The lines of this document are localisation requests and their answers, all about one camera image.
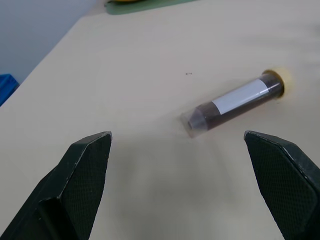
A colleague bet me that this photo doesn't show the blue plastic crate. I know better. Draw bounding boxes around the blue plastic crate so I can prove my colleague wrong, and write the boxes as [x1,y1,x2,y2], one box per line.
[0,73,20,108]

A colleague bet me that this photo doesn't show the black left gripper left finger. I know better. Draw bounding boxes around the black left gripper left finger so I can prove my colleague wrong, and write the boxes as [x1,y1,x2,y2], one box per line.
[0,130,113,240]

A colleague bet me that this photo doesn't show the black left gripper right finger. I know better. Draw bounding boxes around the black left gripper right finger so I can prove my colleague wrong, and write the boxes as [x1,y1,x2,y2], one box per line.
[243,130,320,240]

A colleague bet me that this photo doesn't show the dark tube with yellow cap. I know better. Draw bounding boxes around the dark tube with yellow cap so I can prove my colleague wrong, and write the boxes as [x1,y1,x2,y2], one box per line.
[180,68,294,139]

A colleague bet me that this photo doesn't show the green mat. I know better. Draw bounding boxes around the green mat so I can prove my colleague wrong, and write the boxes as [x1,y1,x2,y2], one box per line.
[104,0,229,16]

